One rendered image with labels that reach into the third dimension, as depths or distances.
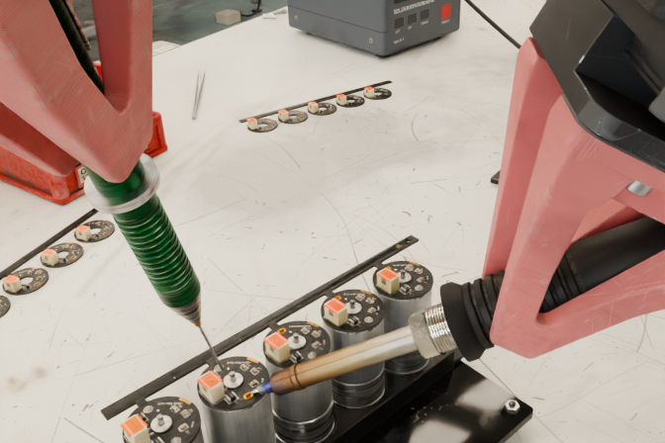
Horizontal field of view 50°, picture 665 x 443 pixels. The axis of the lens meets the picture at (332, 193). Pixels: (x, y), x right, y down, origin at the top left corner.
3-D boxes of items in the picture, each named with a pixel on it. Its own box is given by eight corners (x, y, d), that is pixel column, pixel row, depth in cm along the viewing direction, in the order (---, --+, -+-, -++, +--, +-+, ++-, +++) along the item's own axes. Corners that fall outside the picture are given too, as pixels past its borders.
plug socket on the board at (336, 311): (352, 317, 27) (352, 304, 27) (335, 328, 27) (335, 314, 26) (338, 308, 28) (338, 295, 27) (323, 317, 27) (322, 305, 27)
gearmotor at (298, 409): (347, 438, 29) (343, 341, 26) (300, 473, 27) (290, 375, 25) (309, 404, 30) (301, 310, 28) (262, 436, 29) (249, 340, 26)
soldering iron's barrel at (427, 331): (282, 416, 23) (464, 357, 22) (258, 386, 23) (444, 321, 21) (288, 385, 25) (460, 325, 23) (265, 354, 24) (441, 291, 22)
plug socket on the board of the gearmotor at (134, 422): (158, 438, 23) (154, 423, 22) (134, 453, 22) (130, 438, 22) (145, 423, 23) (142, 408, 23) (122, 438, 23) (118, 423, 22)
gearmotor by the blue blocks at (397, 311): (440, 369, 32) (445, 276, 29) (402, 398, 30) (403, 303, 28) (401, 341, 33) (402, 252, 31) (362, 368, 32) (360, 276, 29)
